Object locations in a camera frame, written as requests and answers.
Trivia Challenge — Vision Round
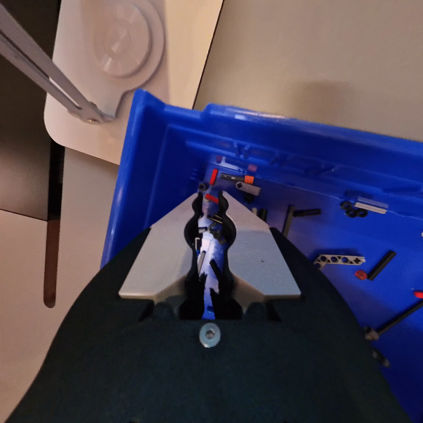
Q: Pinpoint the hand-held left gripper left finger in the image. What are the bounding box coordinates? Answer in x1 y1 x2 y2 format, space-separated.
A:
118 191 204 319

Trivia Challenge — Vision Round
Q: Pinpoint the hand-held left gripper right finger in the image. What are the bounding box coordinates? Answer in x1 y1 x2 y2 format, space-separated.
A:
217 190 302 319

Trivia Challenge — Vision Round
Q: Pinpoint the pile of grey toy parts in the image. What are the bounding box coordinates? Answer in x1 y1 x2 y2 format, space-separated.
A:
197 165 423 367

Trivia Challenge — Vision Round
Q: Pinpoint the blue plastic bin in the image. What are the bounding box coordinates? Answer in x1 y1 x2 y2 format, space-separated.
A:
100 89 423 423

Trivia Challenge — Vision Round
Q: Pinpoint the white stand base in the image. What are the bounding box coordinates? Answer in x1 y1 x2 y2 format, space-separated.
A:
0 0 225 166

